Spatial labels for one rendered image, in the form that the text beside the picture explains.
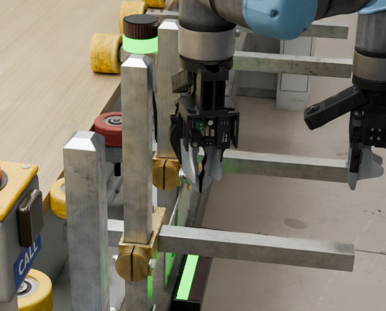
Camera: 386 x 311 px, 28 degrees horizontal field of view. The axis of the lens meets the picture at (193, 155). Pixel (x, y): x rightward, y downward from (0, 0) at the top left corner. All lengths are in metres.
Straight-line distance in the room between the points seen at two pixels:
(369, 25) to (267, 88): 2.64
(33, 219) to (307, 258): 0.69
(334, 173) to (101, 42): 0.55
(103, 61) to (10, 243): 1.09
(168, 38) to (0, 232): 0.79
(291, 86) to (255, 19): 2.84
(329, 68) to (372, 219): 1.44
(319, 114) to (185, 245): 0.33
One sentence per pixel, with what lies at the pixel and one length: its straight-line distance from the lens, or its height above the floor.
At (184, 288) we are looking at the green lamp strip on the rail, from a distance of 1.29.
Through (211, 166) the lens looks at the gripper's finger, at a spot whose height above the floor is 0.96.
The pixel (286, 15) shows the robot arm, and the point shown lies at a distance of 0.88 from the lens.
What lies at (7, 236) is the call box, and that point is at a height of 1.20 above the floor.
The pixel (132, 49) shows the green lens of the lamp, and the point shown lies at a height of 1.06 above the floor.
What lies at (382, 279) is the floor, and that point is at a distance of 2.61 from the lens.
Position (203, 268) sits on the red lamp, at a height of 0.70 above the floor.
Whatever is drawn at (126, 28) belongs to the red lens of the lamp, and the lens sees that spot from 1.25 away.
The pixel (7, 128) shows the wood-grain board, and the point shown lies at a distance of 1.39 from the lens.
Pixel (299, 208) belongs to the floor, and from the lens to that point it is 2.94.
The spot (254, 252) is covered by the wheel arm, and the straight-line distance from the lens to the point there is 1.15.
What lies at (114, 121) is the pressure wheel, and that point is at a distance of 1.38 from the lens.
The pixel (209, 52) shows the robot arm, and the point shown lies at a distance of 0.99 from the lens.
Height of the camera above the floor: 1.47
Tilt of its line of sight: 27 degrees down
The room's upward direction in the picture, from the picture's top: 2 degrees clockwise
